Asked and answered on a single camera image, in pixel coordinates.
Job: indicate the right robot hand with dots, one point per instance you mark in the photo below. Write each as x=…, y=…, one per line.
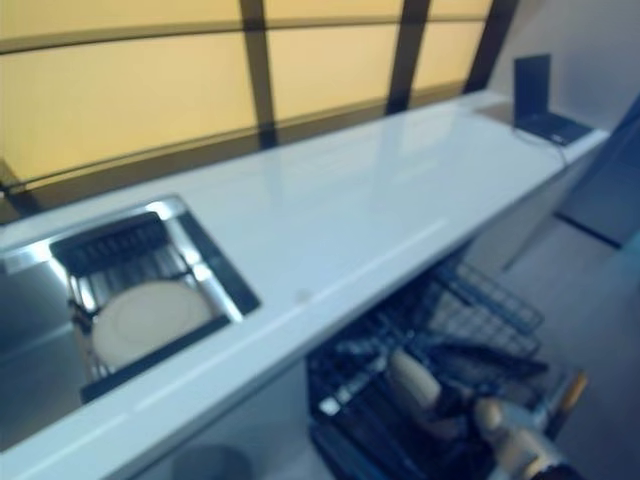
x=450, y=420

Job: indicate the black sink drain rack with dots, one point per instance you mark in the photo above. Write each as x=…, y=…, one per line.
x=125, y=245

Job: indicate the stainless steel sink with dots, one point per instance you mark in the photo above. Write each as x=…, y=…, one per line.
x=30, y=310

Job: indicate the black laptop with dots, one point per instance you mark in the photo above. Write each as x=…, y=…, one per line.
x=537, y=95

